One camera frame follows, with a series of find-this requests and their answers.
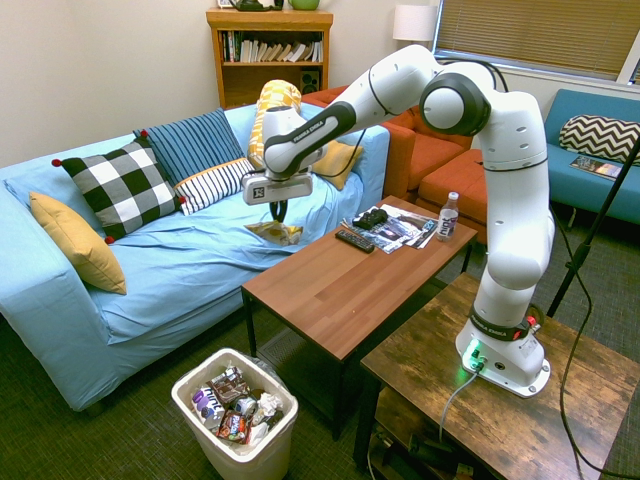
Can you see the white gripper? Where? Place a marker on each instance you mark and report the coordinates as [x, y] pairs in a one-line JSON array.
[[280, 190]]

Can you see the yellow white chip bag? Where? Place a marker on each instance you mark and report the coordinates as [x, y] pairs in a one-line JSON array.
[[275, 232]]

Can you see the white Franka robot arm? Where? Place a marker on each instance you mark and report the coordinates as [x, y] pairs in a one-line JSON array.
[[515, 200]]

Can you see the clear plastic bin liner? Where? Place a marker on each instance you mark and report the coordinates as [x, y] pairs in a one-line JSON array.
[[271, 372]]

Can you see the red snack bag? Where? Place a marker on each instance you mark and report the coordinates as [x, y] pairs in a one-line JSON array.
[[234, 426]]

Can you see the white plastic trash bin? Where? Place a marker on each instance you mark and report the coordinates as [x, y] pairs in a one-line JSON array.
[[240, 460]]

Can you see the white navy striped pillow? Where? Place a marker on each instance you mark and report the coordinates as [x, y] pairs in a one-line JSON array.
[[215, 182]]

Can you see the small mustard yellow pillow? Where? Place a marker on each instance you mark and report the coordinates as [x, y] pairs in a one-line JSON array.
[[340, 160]]

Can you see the black remote control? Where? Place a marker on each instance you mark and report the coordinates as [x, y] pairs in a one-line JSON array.
[[355, 241]]

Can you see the black game controller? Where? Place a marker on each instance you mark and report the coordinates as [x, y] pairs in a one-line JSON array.
[[371, 219]]

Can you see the reddish wooden coffee table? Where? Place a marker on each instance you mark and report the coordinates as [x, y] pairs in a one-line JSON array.
[[350, 290]]

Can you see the blue striped pillow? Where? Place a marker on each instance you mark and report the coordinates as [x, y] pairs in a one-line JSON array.
[[195, 140]]

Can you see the yellow white patterned bolster pillow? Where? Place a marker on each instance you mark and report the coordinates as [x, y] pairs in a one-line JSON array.
[[277, 95]]

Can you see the glossy dark magazine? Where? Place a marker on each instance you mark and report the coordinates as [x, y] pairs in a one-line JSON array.
[[395, 235]]

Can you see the light blue sofa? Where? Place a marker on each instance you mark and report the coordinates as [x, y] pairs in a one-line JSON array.
[[175, 270]]

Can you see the wooden bookshelf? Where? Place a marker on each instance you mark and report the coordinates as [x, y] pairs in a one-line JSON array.
[[260, 82]]

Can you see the black speaker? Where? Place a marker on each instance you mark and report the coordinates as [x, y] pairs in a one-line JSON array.
[[310, 81]]

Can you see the metal floor vent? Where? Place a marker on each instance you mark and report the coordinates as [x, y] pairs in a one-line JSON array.
[[287, 350]]

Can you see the magazine with white border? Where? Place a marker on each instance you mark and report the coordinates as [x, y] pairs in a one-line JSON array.
[[425, 231]]

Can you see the black white checked pillow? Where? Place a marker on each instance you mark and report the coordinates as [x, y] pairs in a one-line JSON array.
[[125, 185]]

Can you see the row of books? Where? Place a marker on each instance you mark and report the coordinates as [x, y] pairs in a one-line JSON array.
[[280, 50]]

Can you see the orange sofa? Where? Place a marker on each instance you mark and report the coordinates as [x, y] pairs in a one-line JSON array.
[[430, 150]]

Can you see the hint water bottle with cap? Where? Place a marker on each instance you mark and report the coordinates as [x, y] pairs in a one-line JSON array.
[[448, 220]]

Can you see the brown chocolate wrapper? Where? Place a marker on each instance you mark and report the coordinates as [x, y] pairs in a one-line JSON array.
[[227, 385]]

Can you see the crumpled white paper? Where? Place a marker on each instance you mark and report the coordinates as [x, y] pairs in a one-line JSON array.
[[270, 403]]

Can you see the silver drink can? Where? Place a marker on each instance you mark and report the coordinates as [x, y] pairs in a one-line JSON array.
[[246, 406]]

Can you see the large mustard yellow pillow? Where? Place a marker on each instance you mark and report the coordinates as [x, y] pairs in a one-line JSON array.
[[80, 240]]

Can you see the black object on bookshelf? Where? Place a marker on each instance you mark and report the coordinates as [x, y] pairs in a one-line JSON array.
[[255, 5]]

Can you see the green bowl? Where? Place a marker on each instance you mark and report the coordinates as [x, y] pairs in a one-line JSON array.
[[304, 4]]

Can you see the discarded hint bottle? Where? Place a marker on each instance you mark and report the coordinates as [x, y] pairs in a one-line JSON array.
[[207, 406]]

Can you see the white lamp shade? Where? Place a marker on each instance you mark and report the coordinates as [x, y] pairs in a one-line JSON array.
[[415, 22]]

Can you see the red emergency stop button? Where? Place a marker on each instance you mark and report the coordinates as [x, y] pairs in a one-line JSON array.
[[535, 317]]

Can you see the teal couch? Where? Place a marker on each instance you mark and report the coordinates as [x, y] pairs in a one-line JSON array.
[[590, 190]]

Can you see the rustic wooden stand table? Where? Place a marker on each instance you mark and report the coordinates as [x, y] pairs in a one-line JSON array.
[[500, 430]]

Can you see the brown window blinds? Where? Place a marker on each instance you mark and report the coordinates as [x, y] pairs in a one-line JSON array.
[[540, 35]]

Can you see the dark magazine with orange print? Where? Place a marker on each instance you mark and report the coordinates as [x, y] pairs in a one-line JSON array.
[[595, 167]]

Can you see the black white chevron pillow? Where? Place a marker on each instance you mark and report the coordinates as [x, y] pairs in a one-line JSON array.
[[600, 137]]

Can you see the black camera stand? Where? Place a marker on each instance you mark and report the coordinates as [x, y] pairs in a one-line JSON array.
[[595, 225]]

